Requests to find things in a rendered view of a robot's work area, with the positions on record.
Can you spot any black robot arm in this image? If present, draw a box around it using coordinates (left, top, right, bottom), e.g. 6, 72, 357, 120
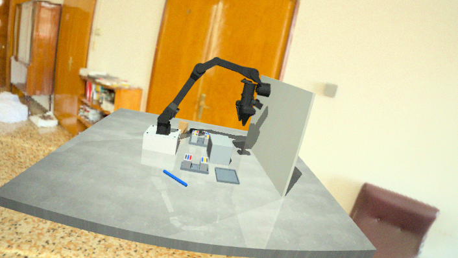
156, 57, 271, 135

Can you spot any white flat panel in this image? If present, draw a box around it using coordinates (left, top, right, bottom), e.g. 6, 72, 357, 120
246, 75, 316, 198

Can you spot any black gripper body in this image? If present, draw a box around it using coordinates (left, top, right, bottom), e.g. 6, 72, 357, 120
235, 93, 256, 115

